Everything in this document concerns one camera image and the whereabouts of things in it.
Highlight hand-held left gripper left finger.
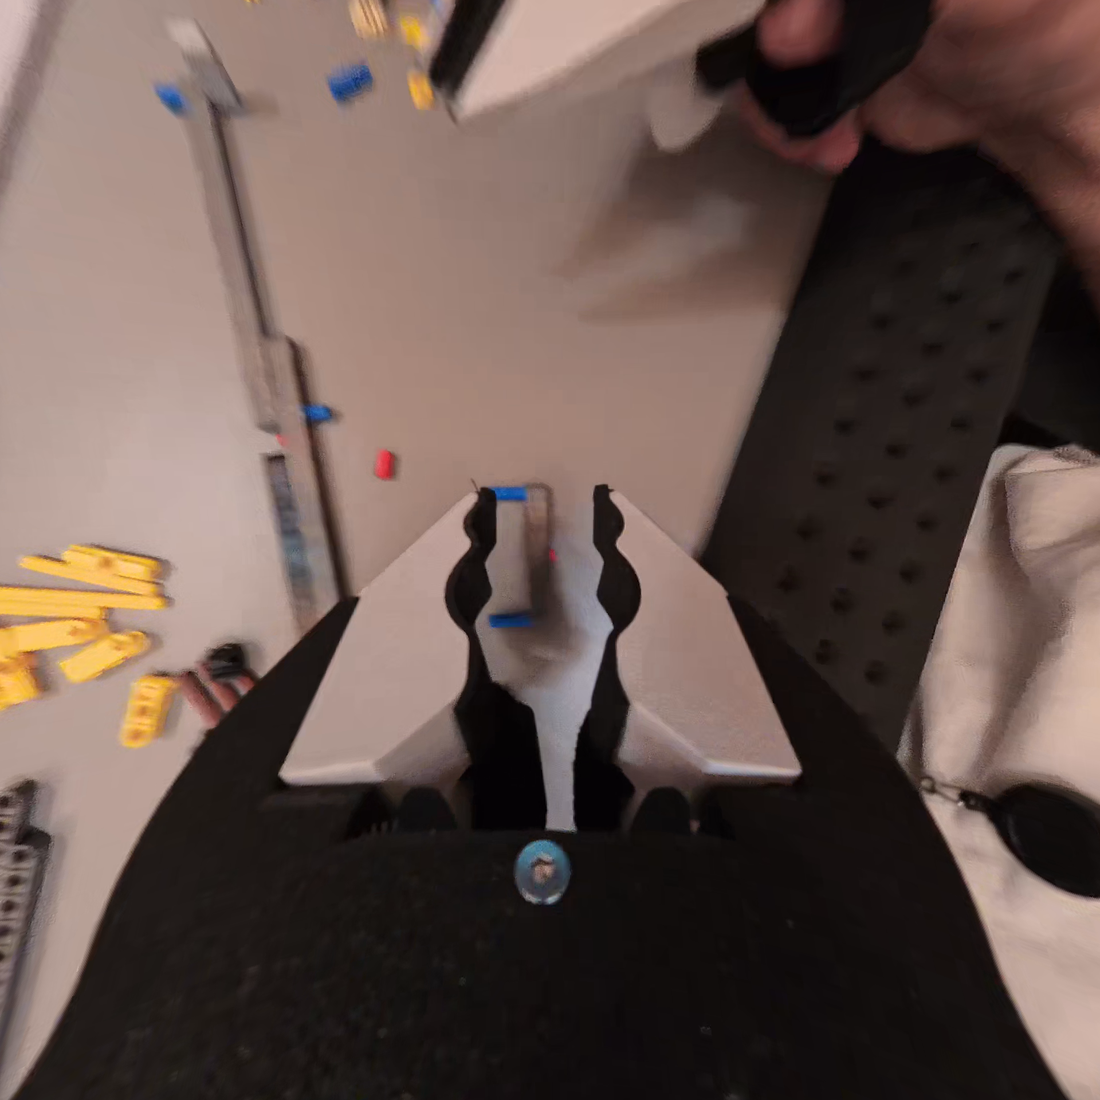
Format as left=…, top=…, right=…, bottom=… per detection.
left=278, top=483, right=550, bottom=830

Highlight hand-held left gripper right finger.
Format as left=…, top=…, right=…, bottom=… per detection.
left=571, top=483, right=804, bottom=830

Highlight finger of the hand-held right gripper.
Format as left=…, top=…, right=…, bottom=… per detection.
left=428, top=0, right=767, bottom=123

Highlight dark grey lego beam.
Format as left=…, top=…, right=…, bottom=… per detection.
left=483, top=483, right=558, bottom=630

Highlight dark brown lego connectors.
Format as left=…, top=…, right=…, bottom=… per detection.
left=175, top=670, right=257, bottom=727

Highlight pile of mixed lego pins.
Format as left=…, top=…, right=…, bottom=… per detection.
left=325, top=0, right=441, bottom=113

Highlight group of yellow lego pieces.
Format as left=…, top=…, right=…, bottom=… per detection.
left=0, top=543, right=183, bottom=750

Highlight long grey lego beam assembly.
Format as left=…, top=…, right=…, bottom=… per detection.
left=153, top=18, right=347, bottom=632

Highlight stack of black lego beams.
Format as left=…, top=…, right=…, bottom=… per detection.
left=0, top=778, right=55, bottom=1032

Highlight person's right hand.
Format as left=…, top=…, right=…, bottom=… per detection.
left=739, top=0, right=1100, bottom=287

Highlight person's white shirt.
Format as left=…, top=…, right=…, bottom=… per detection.
left=896, top=443, right=1100, bottom=1100

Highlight black badge reel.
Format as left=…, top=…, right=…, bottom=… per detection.
left=918, top=774, right=1100, bottom=901

